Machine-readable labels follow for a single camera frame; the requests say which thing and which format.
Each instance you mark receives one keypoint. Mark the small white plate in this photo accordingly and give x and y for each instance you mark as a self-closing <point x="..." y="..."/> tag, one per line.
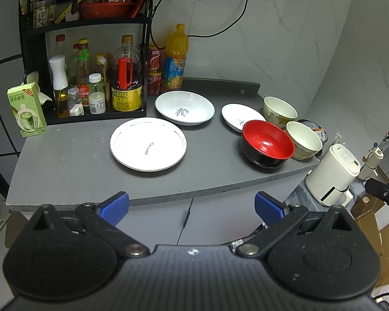
<point x="237" y="115"/>

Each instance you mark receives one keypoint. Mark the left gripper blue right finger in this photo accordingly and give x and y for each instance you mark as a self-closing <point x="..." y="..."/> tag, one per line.
<point x="269" y="209"/>

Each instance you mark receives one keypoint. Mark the green tea carton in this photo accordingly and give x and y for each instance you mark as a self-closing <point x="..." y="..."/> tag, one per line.
<point x="27" y="110"/>

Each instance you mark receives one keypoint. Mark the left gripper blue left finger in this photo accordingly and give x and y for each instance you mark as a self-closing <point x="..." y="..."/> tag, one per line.
<point x="114" y="209"/>

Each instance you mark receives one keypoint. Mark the white kettle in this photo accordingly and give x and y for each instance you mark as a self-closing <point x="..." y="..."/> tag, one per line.
<point x="371" y="161"/>

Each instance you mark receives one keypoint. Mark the cardboard boxes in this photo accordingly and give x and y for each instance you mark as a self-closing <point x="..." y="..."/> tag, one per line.
<point x="364" y="213"/>

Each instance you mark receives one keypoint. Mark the red basket on shelf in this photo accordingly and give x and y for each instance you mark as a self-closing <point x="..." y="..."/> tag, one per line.
<point x="94" y="11"/>

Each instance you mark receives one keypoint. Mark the lower red can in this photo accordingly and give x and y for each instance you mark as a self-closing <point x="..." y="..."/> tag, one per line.
<point x="154" y="82"/>

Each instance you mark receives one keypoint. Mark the black metal shelf rack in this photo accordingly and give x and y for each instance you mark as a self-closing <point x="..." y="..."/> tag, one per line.
<point x="104" y="36"/>

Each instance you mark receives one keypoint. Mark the white spray oil bottle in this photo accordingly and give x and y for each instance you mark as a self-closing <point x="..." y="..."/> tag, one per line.
<point x="60" y="85"/>

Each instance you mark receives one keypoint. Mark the red cap clear bottle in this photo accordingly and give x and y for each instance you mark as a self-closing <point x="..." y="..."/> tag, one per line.
<point x="60" y="45"/>

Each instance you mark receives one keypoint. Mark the brown pot with packets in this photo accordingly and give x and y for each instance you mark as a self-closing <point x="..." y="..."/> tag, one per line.
<point x="321" y="133"/>

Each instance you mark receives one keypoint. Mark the large white plate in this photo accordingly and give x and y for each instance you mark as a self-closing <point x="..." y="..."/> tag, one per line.
<point x="148" y="144"/>

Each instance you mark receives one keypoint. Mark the red and black bowl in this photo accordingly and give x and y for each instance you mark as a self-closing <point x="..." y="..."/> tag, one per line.
<point x="266" y="145"/>

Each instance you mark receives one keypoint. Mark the small white cap jar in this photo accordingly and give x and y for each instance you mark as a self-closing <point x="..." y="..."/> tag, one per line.
<point x="97" y="104"/>

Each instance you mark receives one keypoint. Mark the large soy sauce bottle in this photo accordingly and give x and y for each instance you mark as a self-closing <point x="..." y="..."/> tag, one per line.
<point x="127" y="88"/>

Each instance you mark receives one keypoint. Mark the green label sauce bottle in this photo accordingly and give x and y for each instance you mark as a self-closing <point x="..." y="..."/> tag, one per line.
<point x="83" y="70"/>

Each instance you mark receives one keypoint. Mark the deep white plate blue print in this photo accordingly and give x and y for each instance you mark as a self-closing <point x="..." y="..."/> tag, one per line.
<point x="185" y="108"/>

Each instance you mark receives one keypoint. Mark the orange juice bottle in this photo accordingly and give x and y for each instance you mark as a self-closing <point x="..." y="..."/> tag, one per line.
<point x="177" y="47"/>

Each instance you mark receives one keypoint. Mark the cream bowl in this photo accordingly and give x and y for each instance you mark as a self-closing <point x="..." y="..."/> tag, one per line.
<point x="278" y="112"/>
<point x="306" y="142"/>

